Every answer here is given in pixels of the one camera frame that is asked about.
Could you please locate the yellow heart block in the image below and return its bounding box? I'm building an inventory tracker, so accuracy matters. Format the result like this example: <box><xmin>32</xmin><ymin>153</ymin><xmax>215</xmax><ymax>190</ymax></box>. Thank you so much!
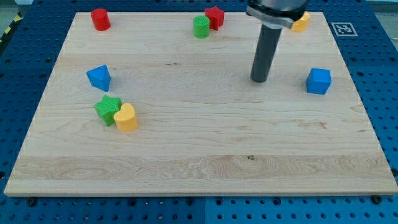
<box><xmin>114</xmin><ymin>103</ymin><xmax>139</xmax><ymax>131</ymax></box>

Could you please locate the blue cube block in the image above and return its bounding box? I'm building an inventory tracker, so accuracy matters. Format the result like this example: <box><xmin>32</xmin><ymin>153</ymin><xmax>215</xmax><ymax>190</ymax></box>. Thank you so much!
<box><xmin>306</xmin><ymin>68</ymin><xmax>332</xmax><ymax>95</ymax></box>

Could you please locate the black bolt right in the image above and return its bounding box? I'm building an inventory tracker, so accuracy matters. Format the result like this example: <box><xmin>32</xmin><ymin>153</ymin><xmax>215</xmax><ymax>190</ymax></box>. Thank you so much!
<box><xmin>371</xmin><ymin>195</ymin><xmax>383</xmax><ymax>205</ymax></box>

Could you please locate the black bolt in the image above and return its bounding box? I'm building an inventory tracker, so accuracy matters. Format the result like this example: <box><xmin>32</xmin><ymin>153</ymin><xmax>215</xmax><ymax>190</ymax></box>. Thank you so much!
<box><xmin>25</xmin><ymin>197</ymin><xmax>37</xmax><ymax>207</ymax></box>
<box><xmin>371</xmin><ymin>195</ymin><xmax>383</xmax><ymax>205</ymax></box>

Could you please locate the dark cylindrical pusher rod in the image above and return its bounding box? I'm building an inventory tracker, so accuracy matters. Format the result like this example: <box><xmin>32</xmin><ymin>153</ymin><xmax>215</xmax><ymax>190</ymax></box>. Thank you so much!
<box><xmin>251</xmin><ymin>25</ymin><xmax>282</xmax><ymax>83</ymax></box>

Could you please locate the black bolt left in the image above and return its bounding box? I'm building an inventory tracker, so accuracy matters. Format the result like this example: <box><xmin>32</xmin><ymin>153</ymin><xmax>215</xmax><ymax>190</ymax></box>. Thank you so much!
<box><xmin>25</xmin><ymin>197</ymin><xmax>37</xmax><ymax>207</ymax></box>

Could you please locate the red star block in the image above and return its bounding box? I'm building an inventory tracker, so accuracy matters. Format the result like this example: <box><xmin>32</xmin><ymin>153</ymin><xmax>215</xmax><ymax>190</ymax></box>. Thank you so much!
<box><xmin>205</xmin><ymin>6</ymin><xmax>224</xmax><ymax>30</ymax></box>

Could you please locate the fiducial marker tag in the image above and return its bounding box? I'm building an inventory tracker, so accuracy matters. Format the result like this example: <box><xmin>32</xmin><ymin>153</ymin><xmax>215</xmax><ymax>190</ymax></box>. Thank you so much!
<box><xmin>331</xmin><ymin>22</ymin><xmax>358</xmax><ymax>37</ymax></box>

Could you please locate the green cylinder block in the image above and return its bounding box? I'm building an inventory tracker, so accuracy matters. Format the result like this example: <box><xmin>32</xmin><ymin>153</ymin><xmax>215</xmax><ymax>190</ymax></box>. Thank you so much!
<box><xmin>193</xmin><ymin>16</ymin><xmax>210</xmax><ymax>39</ymax></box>

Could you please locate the wooden board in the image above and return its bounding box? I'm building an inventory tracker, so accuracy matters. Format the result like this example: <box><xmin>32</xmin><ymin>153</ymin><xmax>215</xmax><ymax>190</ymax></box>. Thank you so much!
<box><xmin>4</xmin><ymin>12</ymin><xmax>397</xmax><ymax>197</ymax></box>

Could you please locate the green star block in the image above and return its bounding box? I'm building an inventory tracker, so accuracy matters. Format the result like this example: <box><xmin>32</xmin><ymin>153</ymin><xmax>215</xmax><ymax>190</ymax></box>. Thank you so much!
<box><xmin>94</xmin><ymin>95</ymin><xmax>122</xmax><ymax>126</ymax></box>

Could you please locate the yellow hexagon block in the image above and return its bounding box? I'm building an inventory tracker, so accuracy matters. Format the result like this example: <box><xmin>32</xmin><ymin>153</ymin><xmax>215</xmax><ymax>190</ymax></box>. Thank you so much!
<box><xmin>291</xmin><ymin>11</ymin><xmax>311</xmax><ymax>32</ymax></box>

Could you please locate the blue triangular block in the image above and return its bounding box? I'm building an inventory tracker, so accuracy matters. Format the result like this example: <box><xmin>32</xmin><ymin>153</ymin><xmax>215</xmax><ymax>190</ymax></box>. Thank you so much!
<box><xmin>86</xmin><ymin>65</ymin><xmax>111</xmax><ymax>91</ymax></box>

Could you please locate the robot arm flange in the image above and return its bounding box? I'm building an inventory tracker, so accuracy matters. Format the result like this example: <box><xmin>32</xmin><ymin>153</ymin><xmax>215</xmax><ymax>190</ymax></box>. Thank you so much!
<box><xmin>246</xmin><ymin>0</ymin><xmax>309</xmax><ymax>29</ymax></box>

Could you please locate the red cylinder block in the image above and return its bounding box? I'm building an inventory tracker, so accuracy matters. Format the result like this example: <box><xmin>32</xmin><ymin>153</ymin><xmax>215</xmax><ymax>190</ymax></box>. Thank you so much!
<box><xmin>90</xmin><ymin>8</ymin><xmax>111</xmax><ymax>31</ymax></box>

